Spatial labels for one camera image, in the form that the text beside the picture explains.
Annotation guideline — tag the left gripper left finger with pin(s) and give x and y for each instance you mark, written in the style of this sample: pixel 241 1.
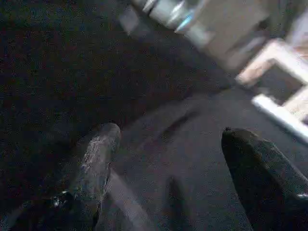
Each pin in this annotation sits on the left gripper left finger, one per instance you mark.
pixel 94 173

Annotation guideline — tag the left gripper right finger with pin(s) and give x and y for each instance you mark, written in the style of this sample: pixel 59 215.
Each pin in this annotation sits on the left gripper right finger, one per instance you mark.
pixel 269 183

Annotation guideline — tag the white glass door cabinet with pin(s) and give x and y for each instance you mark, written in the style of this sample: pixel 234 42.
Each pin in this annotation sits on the white glass door cabinet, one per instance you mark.
pixel 284 86

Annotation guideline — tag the black mat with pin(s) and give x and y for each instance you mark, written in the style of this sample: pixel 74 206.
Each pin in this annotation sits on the black mat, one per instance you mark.
pixel 96 72

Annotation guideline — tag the clear plastic storage box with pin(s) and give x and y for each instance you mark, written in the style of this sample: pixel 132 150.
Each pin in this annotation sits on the clear plastic storage box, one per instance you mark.
pixel 183 19

